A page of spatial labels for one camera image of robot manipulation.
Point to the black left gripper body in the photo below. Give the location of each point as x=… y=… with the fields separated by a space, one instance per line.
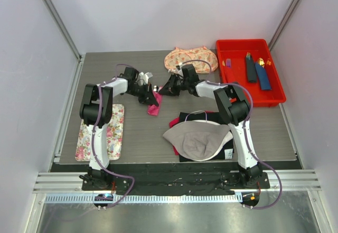
x=141 y=92

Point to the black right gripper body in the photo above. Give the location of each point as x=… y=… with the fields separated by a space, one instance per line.
x=181 y=84

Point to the pink paper napkin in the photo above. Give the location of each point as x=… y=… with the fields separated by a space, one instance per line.
x=153 y=110

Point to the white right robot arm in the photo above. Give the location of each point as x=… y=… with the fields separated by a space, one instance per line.
x=234 y=104

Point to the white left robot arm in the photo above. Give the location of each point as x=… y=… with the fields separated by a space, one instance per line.
x=96 y=109

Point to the red rolled napkin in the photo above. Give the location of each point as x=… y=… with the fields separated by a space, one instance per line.
x=229 y=74

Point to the black rolled napkin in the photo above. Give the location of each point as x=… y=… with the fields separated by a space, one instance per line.
x=251 y=71

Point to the blue rolled napkin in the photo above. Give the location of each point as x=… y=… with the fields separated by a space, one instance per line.
x=262 y=77

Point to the orange patterned fabric cover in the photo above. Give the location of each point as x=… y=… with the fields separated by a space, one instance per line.
x=203 y=59

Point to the purple fork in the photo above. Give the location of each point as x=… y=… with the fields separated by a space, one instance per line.
x=228 y=63

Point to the floral rectangular tray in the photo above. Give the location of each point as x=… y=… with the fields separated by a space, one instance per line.
x=114 y=137

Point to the red plastic bin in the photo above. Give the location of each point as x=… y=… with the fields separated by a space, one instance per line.
x=236 y=50

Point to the grey bucket hat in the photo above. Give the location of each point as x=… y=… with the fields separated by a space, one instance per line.
x=198 y=140

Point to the rainbow fork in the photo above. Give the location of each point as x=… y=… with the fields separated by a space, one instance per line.
x=248 y=55

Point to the gold spoon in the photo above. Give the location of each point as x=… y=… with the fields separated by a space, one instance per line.
x=261 y=62

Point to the black folded garment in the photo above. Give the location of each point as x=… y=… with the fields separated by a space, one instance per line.
x=228 y=149

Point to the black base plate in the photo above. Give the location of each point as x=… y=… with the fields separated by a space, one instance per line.
x=177 y=179

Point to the aluminium front rail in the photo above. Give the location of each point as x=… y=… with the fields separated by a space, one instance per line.
x=70 y=188

